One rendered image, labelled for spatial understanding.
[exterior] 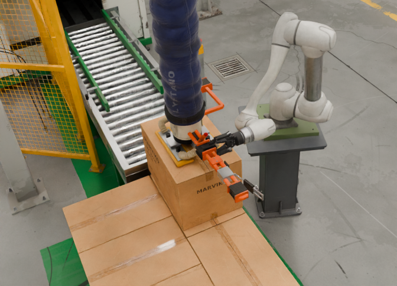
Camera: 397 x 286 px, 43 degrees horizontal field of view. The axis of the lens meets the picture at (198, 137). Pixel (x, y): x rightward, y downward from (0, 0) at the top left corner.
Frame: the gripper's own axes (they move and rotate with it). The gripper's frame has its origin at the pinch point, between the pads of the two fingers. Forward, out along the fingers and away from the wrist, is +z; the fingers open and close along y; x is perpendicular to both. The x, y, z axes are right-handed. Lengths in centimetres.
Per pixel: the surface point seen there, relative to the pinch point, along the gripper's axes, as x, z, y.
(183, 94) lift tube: 16.0, 4.2, -28.6
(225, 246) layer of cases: -23, 4, 54
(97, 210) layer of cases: 40, 61, 54
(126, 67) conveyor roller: 189, -13, 54
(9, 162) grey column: 131, 103, 66
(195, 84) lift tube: 16.8, -3.6, -31.2
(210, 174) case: -2.1, 0.8, 16.2
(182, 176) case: 1.7, 15.5, 13.9
